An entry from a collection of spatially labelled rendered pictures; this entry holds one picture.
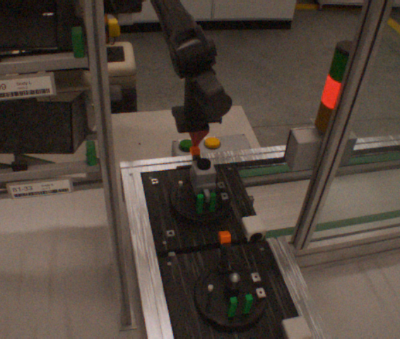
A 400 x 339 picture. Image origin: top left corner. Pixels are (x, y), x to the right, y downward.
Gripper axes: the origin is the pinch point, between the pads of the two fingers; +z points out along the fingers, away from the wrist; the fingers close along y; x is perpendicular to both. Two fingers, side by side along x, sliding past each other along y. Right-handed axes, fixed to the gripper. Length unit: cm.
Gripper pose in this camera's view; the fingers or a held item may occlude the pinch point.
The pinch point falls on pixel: (194, 144)
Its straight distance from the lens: 101.8
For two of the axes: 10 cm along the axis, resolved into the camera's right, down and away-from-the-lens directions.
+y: 9.7, -1.2, 2.1
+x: -2.4, -6.7, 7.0
